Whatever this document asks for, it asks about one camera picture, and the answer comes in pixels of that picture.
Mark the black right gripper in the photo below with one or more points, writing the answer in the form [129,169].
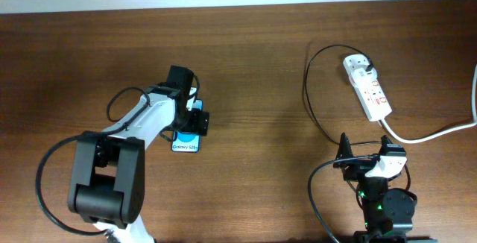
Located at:
[359,167]

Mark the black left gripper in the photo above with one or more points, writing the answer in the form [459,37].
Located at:
[196,120]

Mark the blue Galaxy smartphone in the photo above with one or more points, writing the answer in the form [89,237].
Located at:
[185,142]

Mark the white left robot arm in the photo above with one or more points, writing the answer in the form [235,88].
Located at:
[107,186]

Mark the white USB charger plug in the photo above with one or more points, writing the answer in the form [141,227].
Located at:
[361,76]

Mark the white power strip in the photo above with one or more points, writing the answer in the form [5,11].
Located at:
[370,95]

